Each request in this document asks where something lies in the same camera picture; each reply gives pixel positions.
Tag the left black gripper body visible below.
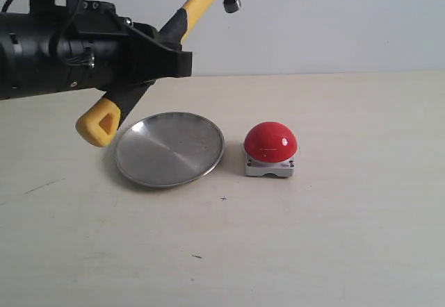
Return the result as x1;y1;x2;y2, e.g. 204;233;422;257
51;1;161;91

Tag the yellow black claw hammer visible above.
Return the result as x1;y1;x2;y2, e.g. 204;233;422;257
76;0;241;147

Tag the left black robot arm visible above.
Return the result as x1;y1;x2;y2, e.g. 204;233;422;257
1;0;192;99

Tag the red dome push button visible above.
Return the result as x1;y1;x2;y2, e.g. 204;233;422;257
243;122;298;178

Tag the round steel plate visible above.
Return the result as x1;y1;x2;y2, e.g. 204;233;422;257
114;112;225;188

